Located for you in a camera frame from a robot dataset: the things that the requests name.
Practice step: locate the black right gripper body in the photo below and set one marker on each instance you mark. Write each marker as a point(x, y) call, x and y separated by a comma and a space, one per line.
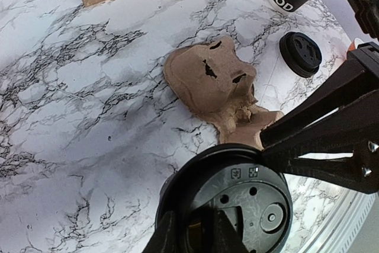
point(365, 115)

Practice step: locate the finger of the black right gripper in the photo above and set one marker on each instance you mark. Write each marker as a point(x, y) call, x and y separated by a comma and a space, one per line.
point(323, 150)
point(341, 88)

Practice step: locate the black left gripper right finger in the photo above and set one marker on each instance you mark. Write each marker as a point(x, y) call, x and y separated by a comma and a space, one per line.
point(227, 238)

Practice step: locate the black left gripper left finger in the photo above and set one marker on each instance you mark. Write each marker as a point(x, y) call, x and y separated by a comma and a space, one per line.
point(163, 239)

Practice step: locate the black plastic cup lid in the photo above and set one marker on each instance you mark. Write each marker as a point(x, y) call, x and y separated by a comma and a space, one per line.
point(301, 54)
point(232, 179)

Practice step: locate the brown pulp cup carrier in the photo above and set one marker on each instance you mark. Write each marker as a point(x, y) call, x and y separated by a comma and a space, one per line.
point(218, 88)

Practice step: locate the orange white bowl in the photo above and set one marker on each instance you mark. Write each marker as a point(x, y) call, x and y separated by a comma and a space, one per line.
point(354, 44)

